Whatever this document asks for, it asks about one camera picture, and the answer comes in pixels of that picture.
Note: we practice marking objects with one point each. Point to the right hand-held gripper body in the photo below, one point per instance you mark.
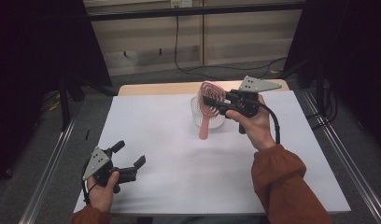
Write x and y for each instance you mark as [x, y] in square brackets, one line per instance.
[243, 102]

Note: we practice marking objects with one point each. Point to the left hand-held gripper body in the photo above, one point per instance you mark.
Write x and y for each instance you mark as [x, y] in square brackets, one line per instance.
[100, 169]

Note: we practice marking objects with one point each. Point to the pink hairbrush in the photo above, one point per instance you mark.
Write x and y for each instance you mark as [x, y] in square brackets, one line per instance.
[210, 90]

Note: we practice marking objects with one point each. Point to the clear plastic basket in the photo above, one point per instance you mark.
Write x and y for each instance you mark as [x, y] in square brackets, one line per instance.
[196, 116]

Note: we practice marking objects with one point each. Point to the person's left hand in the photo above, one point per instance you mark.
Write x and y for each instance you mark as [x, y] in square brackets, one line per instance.
[101, 196]

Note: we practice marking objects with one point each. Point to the person's right hand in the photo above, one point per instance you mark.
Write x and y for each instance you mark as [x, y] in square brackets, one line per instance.
[260, 130]

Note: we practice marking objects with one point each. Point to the white board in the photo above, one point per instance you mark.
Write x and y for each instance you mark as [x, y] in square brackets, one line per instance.
[179, 174]

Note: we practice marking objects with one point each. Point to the wooden table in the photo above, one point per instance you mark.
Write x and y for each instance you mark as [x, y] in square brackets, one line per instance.
[154, 88]

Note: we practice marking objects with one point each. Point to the black metal stand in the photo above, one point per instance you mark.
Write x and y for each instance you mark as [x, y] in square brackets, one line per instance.
[64, 102]
[319, 87]

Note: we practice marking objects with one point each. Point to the black horizontal bar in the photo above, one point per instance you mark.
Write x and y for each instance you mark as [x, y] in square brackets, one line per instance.
[179, 12]

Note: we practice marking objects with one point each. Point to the black curtain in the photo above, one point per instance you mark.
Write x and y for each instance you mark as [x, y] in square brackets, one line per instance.
[33, 62]
[356, 62]

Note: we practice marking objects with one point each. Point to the metal floor rail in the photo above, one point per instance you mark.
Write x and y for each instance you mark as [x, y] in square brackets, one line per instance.
[45, 180]
[350, 168]

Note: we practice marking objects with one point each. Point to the white wall socket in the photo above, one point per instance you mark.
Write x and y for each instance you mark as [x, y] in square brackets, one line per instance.
[180, 3]

